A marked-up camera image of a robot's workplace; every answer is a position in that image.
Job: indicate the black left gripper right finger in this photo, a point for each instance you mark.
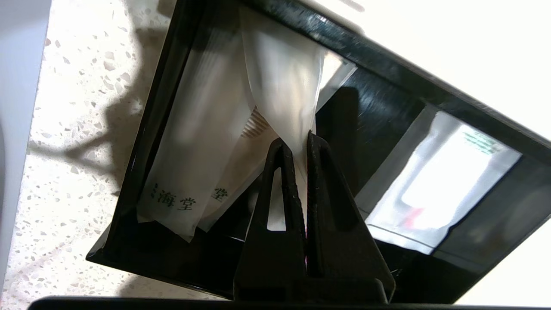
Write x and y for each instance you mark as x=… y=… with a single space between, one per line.
x=344 y=258

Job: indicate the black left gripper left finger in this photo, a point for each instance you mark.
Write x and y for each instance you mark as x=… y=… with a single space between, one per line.
x=271 y=258

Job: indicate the toothbrush with green label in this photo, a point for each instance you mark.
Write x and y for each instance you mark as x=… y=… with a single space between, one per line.
x=284 y=77

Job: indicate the translucent comb packet with print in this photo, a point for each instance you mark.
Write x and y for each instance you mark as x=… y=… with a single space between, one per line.
x=241 y=172

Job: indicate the white packet in drawer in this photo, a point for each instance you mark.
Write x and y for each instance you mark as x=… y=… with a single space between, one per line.
x=447 y=181

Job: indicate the translucent dental kit packet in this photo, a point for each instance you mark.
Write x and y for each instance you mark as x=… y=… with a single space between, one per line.
x=193 y=129

